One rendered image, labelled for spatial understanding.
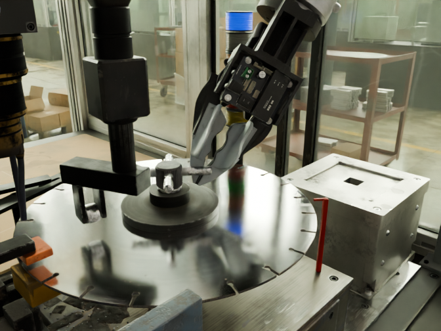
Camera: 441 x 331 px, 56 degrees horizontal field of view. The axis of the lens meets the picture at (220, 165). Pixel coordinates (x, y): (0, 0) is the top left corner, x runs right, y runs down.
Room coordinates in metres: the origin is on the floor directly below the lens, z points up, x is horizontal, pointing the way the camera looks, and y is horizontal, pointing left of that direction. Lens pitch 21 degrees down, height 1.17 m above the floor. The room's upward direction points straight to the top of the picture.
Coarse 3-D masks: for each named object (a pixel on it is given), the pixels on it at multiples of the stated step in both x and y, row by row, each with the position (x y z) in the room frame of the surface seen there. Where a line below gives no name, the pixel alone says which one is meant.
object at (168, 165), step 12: (168, 156) 0.46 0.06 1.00; (156, 168) 0.42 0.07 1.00; (168, 168) 0.41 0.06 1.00; (180, 168) 0.42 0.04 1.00; (192, 168) 0.42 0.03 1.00; (204, 168) 0.43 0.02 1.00; (156, 180) 0.42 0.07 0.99; (168, 180) 0.39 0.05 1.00; (180, 180) 0.42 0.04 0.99; (168, 192) 0.38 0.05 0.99
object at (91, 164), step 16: (112, 128) 0.35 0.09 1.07; (128, 128) 0.35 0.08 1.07; (112, 144) 0.35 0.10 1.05; (128, 144) 0.35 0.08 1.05; (80, 160) 0.38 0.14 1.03; (96, 160) 0.38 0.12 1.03; (112, 160) 0.35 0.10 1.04; (128, 160) 0.35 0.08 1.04; (64, 176) 0.36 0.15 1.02; (80, 176) 0.36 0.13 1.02; (96, 176) 0.35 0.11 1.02; (112, 176) 0.34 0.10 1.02; (128, 176) 0.34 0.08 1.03; (144, 176) 0.35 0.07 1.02; (80, 192) 0.36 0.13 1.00; (96, 192) 0.37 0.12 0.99; (128, 192) 0.34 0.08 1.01; (80, 208) 0.36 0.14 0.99
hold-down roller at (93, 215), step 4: (88, 204) 0.37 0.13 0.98; (92, 204) 0.37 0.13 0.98; (88, 208) 0.36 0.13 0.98; (92, 208) 0.37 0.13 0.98; (96, 208) 0.37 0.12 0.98; (88, 212) 0.36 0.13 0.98; (92, 212) 0.36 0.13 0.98; (96, 212) 0.37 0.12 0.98; (88, 216) 0.36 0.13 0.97; (92, 216) 0.36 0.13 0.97; (96, 216) 0.36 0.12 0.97; (88, 220) 0.36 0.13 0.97; (92, 220) 0.36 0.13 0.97; (96, 220) 0.37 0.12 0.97
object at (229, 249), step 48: (48, 192) 0.47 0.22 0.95; (240, 192) 0.47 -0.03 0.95; (288, 192) 0.47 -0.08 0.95; (48, 240) 0.35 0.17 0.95; (96, 240) 0.35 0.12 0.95; (144, 240) 0.35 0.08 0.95; (192, 240) 0.35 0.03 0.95; (240, 240) 0.35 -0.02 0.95; (288, 240) 0.35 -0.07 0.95; (96, 288) 0.28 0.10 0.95; (144, 288) 0.28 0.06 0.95; (192, 288) 0.28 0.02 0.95; (240, 288) 0.28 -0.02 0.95
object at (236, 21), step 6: (228, 12) 0.70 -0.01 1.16; (234, 12) 0.69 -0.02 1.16; (240, 12) 0.69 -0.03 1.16; (246, 12) 0.70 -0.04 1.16; (252, 12) 0.71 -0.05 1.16; (228, 18) 0.70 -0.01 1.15; (234, 18) 0.70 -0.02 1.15; (240, 18) 0.69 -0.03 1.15; (246, 18) 0.70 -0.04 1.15; (252, 18) 0.71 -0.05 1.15; (228, 24) 0.70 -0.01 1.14; (234, 24) 0.70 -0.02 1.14; (240, 24) 0.69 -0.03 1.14; (246, 24) 0.70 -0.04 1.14; (252, 24) 0.71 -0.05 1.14; (228, 30) 0.70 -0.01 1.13; (234, 30) 0.69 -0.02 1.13; (240, 30) 0.69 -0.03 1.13; (246, 30) 0.70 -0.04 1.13; (252, 30) 0.71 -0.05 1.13
